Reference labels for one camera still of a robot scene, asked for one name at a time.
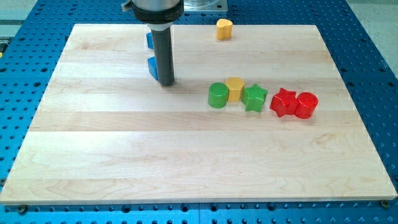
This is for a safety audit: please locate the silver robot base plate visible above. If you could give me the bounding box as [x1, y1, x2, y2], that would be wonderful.
[184, 0, 228, 12]

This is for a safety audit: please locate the light wooden board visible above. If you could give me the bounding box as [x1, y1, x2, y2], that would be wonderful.
[1, 24, 397, 205]

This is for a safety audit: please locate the blue triangle block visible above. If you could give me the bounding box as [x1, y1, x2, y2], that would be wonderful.
[146, 32, 154, 49]

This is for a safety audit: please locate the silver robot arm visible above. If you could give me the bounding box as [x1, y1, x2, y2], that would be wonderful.
[121, 0, 184, 86]

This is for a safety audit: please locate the red cylinder block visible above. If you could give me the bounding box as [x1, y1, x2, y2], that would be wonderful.
[294, 92, 318, 119]

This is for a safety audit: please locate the red star block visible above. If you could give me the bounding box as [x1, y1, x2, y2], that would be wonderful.
[269, 88, 298, 117]

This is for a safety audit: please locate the blue cube block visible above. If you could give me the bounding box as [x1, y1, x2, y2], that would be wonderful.
[147, 57, 158, 80]

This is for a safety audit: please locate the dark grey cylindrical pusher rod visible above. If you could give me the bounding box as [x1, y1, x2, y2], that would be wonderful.
[151, 28, 175, 86]

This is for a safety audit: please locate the green cylinder block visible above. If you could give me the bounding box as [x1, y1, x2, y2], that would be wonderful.
[208, 82, 229, 108]

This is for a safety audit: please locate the yellow hexagon block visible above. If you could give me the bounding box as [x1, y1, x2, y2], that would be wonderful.
[224, 77, 245, 102]

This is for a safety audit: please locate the green star block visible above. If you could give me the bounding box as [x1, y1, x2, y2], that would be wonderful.
[241, 83, 268, 113]

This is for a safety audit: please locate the yellow heart block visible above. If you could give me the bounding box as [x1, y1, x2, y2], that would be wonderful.
[216, 19, 233, 40]

